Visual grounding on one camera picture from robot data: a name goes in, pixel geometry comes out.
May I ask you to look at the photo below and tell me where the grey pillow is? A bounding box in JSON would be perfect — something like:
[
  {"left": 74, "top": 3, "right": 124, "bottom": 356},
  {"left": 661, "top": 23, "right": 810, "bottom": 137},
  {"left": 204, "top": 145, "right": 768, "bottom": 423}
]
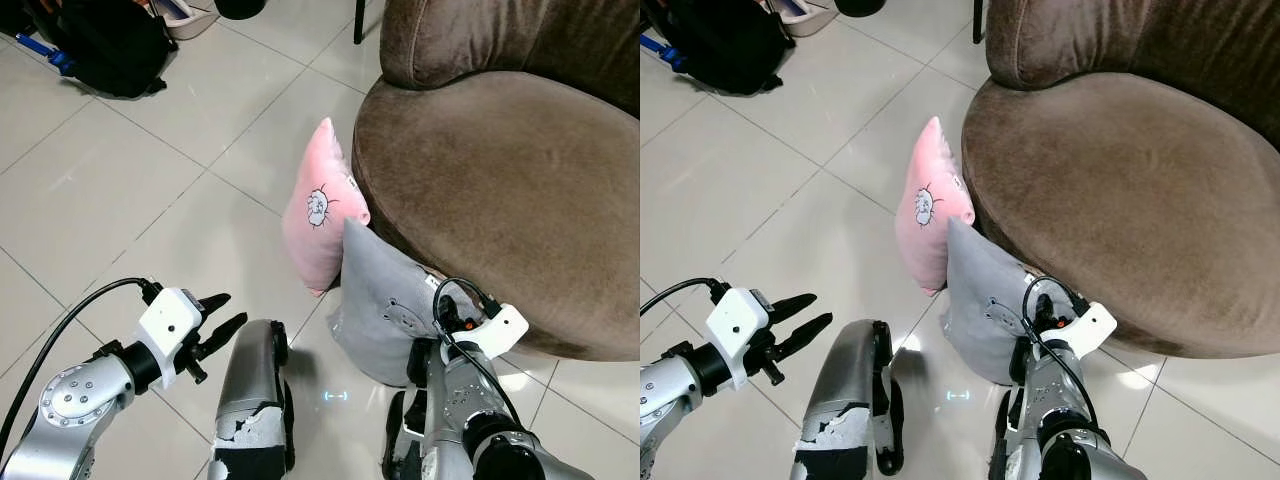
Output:
[
  {"left": 328, "top": 217, "right": 483, "bottom": 388},
  {"left": 940, "top": 215, "right": 1079, "bottom": 388}
]

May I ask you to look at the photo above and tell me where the pink pillow with cartoon print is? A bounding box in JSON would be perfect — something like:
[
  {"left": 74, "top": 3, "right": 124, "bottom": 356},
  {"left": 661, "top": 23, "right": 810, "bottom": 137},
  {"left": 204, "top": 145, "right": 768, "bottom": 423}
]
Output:
[
  {"left": 282, "top": 117, "right": 372, "bottom": 298},
  {"left": 893, "top": 116, "right": 977, "bottom": 298}
]

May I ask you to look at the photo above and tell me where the brown velvet round sofa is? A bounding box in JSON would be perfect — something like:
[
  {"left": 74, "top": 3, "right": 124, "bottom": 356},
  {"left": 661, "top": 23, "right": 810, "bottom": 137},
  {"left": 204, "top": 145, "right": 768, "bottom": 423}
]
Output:
[
  {"left": 352, "top": 0, "right": 641, "bottom": 363},
  {"left": 962, "top": 0, "right": 1280, "bottom": 360}
]

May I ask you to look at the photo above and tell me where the silver left robot leg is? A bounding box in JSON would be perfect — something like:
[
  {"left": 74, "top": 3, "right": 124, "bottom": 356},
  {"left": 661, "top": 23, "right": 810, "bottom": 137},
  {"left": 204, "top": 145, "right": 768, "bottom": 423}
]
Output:
[
  {"left": 789, "top": 319, "right": 907, "bottom": 480},
  {"left": 207, "top": 319, "right": 297, "bottom": 480}
]

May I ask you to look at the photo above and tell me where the silver robot leg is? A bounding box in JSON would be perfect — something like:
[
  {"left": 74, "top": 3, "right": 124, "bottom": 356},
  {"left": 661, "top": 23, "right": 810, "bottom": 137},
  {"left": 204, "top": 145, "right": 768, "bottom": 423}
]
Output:
[
  {"left": 382, "top": 340, "right": 437, "bottom": 480},
  {"left": 987, "top": 340, "right": 1033, "bottom": 480},
  {"left": 789, "top": 319, "right": 907, "bottom": 480},
  {"left": 207, "top": 319, "right": 297, "bottom": 480}
]

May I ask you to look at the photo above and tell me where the silver right robot leg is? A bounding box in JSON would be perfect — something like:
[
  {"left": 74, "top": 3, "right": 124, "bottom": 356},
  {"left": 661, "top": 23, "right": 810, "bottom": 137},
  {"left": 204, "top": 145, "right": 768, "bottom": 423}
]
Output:
[
  {"left": 382, "top": 340, "right": 437, "bottom": 480},
  {"left": 987, "top": 340, "right": 1033, "bottom": 480}
]

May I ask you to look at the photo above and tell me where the black backpack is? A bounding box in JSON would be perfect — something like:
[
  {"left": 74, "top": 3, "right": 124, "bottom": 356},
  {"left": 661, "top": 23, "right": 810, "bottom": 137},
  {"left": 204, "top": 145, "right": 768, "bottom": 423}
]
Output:
[
  {"left": 640, "top": 0, "right": 797, "bottom": 97},
  {"left": 0, "top": 0, "right": 180, "bottom": 100}
]

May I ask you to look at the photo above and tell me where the beige storage box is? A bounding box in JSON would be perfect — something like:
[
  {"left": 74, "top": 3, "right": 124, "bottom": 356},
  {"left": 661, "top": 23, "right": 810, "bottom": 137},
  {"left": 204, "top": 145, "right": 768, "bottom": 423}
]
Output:
[
  {"left": 765, "top": 0, "right": 840, "bottom": 38},
  {"left": 150, "top": 0, "right": 218, "bottom": 41}
]

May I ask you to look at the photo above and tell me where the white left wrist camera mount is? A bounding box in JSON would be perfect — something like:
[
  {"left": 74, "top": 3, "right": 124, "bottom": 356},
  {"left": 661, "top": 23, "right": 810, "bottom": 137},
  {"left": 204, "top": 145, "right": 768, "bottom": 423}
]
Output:
[
  {"left": 705, "top": 287, "right": 772, "bottom": 392},
  {"left": 136, "top": 287, "right": 206, "bottom": 392}
]

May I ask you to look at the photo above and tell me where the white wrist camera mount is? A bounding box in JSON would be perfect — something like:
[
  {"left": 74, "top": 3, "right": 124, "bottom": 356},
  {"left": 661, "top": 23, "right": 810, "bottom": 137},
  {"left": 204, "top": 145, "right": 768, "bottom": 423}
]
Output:
[
  {"left": 454, "top": 303, "right": 531, "bottom": 364},
  {"left": 136, "top": 287, "right": 206, "bottom": 392},
  {"left": 1040, "top": 301, "right": 1119, "bottom": 362},
  {"left": 705, "top": 287, "right": 772, "bottom": 392}
]

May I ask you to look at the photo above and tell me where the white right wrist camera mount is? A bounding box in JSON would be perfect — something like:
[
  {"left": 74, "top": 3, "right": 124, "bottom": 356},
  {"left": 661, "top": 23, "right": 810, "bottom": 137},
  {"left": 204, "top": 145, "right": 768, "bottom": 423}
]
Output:
[
  {"left": 454, "top": 303, "right": 531, "bottom": 364},
  {"left": 1040, "top": 301, "right": 1119, "bottom": 362}
]

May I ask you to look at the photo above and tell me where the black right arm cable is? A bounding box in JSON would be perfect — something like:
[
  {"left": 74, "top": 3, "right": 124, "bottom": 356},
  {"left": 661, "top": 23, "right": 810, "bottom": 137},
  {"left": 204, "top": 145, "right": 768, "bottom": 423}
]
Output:
[
  {"left": 1020, "top": 275, "right": 1107, "bottom": 426},
  {"left": 431, "top": 277, "right": 525, "bottom": 426}
]

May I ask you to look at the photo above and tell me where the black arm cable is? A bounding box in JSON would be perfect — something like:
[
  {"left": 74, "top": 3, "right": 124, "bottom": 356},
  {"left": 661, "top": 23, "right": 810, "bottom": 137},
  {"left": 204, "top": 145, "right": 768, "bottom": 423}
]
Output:
[
  {"left": 640, "top": 277, "right": 731, "bottom": 319},
  {"left": 0, "top": 277, "right": 163, "bottom": 456},
  {"left": 431, "top": 277, "right": 525, "bottom": 426},
  {"left": 1020, "top": 275, "right": 1107, "bottom": 426}
]

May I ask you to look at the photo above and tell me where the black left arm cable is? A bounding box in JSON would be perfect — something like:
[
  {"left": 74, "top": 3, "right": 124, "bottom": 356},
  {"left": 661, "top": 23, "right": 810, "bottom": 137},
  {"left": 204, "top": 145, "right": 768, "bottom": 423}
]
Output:
[
  {"left": 640, "top": 277, "right": 731, "bottom": 319},
  {"left": 0, "top": 277, "right": 163, "bottom": 456}
]

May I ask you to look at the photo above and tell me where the blue tool handle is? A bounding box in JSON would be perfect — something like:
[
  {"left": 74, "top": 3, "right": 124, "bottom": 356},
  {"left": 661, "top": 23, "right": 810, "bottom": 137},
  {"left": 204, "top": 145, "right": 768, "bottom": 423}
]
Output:
[
  {"left": 14, "top": 32, "right": 78, "bottom": 77},
  {"left": 640, "top": 34, "right": 693, "bottom": 74}
]

